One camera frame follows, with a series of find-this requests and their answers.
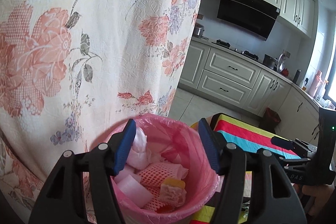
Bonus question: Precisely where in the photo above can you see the white foam block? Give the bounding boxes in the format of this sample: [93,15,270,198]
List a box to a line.
[114,165,154,208]

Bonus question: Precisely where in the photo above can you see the pink foam net sleeve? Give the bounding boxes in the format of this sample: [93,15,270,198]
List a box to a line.
[137,162,189,213]

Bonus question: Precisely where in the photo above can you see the pink trash bag bin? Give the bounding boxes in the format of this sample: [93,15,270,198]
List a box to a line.
[112,114,219,223]

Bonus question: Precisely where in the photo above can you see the lower kitchen cabinets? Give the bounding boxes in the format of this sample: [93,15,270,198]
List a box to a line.
[179,38,320,144]

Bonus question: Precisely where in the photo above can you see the person's right hand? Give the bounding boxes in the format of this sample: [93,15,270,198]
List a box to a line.
[293,184,335,216]

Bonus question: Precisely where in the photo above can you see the striped colourful tablecloth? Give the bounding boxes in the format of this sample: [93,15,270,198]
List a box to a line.
[190,113,298,223]

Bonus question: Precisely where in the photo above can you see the dark red floor bin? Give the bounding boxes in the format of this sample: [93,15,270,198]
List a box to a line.
[259,107,281,134]

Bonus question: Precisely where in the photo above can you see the yellow sponge with tissue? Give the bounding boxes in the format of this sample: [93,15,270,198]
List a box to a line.
[158,177,186,207]

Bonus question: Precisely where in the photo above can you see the pink thermos jug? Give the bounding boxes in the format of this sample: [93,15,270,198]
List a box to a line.
[308,70,323,98]

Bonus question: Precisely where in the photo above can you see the black bottle on counter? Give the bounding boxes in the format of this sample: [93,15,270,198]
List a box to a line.
[293,69,301,84]

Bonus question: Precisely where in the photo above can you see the steel pot lid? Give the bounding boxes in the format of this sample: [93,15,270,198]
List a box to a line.
[276,53,286,73]

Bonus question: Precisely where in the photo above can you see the black cooking pot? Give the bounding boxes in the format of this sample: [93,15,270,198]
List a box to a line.
[262,54,277,70]

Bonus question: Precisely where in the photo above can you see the gas stove top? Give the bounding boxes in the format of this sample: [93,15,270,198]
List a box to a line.
[214,39,259,61]

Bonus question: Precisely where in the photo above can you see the steel pot on counter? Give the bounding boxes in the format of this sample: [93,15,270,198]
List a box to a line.
[193,23,205,38]

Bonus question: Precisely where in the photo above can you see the black range hood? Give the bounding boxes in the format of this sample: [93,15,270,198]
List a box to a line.
[217,0,280,40]

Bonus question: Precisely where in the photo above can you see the floral curtain cloth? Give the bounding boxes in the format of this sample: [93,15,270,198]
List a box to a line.
[1,0,201,217]

